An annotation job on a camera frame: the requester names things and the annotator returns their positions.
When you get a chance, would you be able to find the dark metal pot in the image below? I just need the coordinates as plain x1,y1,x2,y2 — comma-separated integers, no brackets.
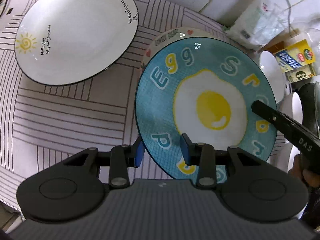
298,82,319,138

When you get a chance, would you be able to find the lovely bear cream plate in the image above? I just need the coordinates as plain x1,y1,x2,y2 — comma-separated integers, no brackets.
140,27,221,69

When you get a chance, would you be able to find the white sun print plate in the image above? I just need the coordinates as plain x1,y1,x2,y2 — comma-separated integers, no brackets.
15,0,138,86

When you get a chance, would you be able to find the person's right hand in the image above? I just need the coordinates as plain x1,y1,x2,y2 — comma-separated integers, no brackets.
288,154,303,180

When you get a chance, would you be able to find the white ribbed bowl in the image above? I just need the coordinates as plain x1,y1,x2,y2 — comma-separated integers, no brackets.
279,92,303,124
259,51,285,103

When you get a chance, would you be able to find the white plastic bag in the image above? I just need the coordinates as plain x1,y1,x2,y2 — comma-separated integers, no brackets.
225,0,291,51

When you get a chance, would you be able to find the blue fried egg plate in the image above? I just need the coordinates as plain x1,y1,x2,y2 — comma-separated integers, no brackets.
135,37,277,180

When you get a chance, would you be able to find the striped white table mat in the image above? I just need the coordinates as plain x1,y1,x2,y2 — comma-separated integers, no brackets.
0,0,287,212

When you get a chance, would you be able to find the yellow label cooking wine bottle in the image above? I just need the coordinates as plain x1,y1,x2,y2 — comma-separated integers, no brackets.
273,39,316,73

